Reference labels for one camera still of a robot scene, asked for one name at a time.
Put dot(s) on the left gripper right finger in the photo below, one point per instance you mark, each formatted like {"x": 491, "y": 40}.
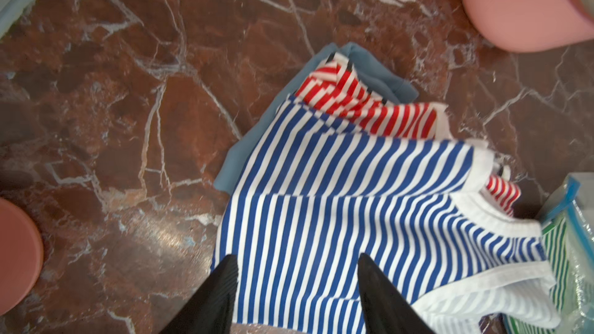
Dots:
{"x": 384, "y": 308}

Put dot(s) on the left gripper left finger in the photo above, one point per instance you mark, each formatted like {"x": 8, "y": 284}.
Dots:
{"x": 211, "y": 308}

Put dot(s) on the blue white striped garment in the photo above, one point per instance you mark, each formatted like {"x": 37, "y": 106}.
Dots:
{"x": 317, "y": 193}

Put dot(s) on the green white striped garment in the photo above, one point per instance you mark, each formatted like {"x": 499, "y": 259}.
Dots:
{"x": 555, "y": 245}

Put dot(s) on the clear vacuum storage bag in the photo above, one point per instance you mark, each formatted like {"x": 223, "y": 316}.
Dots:
{"x": 574, "y": 200}

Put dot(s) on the light blue tank top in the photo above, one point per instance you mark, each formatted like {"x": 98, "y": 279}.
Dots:
{"x": 238, "y": 154}

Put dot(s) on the red white striped garment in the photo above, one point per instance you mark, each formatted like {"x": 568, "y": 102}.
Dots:
{"x": 371, "y": 106}

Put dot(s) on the black white striped garment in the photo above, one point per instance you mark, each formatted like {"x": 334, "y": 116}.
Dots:
{"x": 348, "y": 62}

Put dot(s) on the pink watering can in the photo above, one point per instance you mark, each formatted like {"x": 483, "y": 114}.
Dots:
{"x": 21, "y": 255}

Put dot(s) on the pink lidded plastic bucket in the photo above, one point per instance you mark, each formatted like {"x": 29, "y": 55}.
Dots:
{"x": 527, "y": 26}

